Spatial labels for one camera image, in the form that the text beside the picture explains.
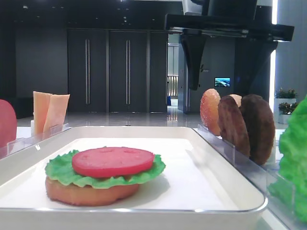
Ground clear acrylic rack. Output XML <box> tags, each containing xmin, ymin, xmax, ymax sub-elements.
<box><xmin>197</xmin><ymin>124</ymin><xmax>307</xmax><ymax>230</ymax></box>
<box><xmin>0</xmin><ymin>123</ymin><xmax>69</xmax><ymax>159</ymax></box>

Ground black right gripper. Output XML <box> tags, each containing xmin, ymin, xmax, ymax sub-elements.
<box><xmin>165</xmin><ymin>0</ymin><xmax>295</xmax><ymax>101</ymax></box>

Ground white metal tray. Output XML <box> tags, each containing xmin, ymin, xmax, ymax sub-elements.
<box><xmin>0</xmin><ymin>126</ymin><xmax>268</xmax><ymax>230</ymax></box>

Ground orange cheese slice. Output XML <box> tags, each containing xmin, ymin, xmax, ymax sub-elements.
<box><xmin>43</xmin><ymin>94</ymin><xmax>70</xmax><ymax>132</ymax></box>
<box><xmin>33</xmin><ymin>91</ymin><xmax>52</xmax><ymax>135</ymax></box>

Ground bottom bun slice on tray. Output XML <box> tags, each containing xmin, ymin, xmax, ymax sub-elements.
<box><xmin>45</xmin><ymin>177</ymin><xmax>139</xmax><ymax>207</ymax></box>

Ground brown meat patty rear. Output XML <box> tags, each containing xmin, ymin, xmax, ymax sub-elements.
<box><xmin>240</xmin><ymin>94</ymin><xmax>275</xmax><ymax>165</ymax></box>

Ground brown meat patty front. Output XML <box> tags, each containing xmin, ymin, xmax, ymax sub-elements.
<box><xmin>218</xmin><ymin>95</ymin><xmax>250</xmax><ymax>157</ymax></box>

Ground wall display screen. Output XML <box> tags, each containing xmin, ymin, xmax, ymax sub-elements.
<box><xmin>214</xmin><ymin>78</ymin><xmax>230</xmax><ymax>87</ymax></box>

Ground clear acrylic left rack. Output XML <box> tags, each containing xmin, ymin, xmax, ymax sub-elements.
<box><xmin>0</xmin><ymin>123</ymin><xmax>69</xmax><ymax>159</ymax></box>

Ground red tomato slice in rack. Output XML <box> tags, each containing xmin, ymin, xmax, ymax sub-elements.
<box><xmin>0</xmin><ymin>99</ymin><xmax>17</xmax><ymax>148</ymax></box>

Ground red tomato slice on tray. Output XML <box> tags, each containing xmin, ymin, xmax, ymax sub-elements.
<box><xmin>72</xmin><ymin>147</ymin><xmax>155</xmax><ymax>178</ymax></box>

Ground brown meat patty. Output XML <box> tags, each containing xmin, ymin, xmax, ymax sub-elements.
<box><xmin>218</xmin><ymin>95</ymin><xmax>250</xmax><ymax>157</ymax></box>
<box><xmin>240</xmin><ymin>94</ymin><xmax>275</xmax><ymax>165</ymax></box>

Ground clear acrylic right rack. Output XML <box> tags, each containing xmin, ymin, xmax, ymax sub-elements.
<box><xmin>197</xmin><ymin>124</ymin><xmax>307</xmax><ymax>230</ymax></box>

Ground green lettuce in right rack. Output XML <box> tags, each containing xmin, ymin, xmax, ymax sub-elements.
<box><xmin>268</xmin><ymin>99</ymin><xmax>307</xmax><ymax>222</ymax></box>

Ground green lettuce leaf on tray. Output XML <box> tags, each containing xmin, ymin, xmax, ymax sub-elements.
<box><xmin>45</xmin><ymin>149</ymin><xmax>165</xmax><ymax>189</ymax></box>

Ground sesame bun slice far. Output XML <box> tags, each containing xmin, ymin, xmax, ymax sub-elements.
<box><xmin>200</xmin><ymin>89</ymin><xmax>220</xmax><ymax>136</ymax></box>

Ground sesame bun slice hidden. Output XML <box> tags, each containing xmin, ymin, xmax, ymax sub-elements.
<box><xmin>230</xmin><ymin>94</ymin><xmax>242</xmax><ymax>107</ymax></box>

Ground potted plants in planter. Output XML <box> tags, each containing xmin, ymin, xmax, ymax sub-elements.
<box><xmin>274</xmin><ymin>88</ymin><xmax>297</xmax><ymax>124</ymax></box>

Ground dark double doors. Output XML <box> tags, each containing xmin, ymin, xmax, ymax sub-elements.
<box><xmin>68</xmin><ymin>29</ymin><xmax>168</xmax><ymax>112</ymax></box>

